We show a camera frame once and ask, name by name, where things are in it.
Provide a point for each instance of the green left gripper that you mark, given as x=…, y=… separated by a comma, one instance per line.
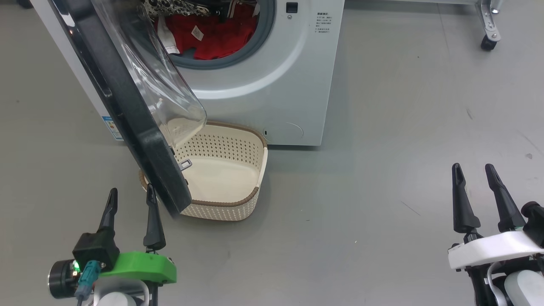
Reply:
x=144, y=267

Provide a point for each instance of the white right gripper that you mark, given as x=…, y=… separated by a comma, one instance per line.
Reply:
x=488, y=250

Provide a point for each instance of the washing machine door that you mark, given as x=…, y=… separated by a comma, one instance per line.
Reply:
x=144, y=140

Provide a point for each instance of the red clothes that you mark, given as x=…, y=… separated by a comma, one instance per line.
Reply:
x=216, y=38

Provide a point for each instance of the cream perforated basket brown rim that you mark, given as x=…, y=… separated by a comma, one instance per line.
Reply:
x=229, y=170

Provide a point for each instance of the white front-load washing machine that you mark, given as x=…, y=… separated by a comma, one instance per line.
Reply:
x=276, y=97

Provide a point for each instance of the blue energy label sticker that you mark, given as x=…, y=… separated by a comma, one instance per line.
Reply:
x=113, y=128

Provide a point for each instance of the white partition panel on casters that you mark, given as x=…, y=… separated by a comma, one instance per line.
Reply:
x=488, y=25

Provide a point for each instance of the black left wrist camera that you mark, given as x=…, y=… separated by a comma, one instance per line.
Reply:
x=95, y=250

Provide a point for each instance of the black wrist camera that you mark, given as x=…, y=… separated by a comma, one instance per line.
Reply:
x=534, y=223
x=95, y=250

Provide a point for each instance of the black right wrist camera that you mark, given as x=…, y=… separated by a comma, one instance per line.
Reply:
x=534, y=223

